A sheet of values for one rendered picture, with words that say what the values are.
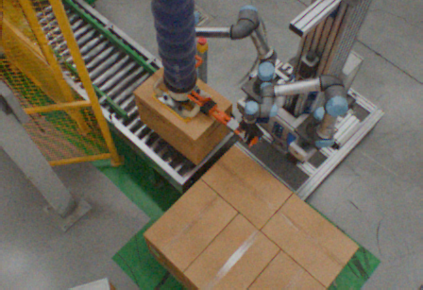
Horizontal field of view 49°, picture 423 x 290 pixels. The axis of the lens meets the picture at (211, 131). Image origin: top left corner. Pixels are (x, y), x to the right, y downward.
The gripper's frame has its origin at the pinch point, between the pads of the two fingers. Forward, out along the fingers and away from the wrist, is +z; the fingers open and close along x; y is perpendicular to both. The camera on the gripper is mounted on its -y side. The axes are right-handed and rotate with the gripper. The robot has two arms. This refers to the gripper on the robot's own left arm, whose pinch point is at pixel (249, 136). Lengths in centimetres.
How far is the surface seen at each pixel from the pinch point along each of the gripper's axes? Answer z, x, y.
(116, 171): 119, 50, 102
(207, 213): 66, 40, 2
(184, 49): -52, 5, 49
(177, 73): -29, 8, 54
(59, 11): -75, 43, 104
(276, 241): 67, 23, -49
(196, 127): 13.3, 11.4, 36.1
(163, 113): 13, 19, 61
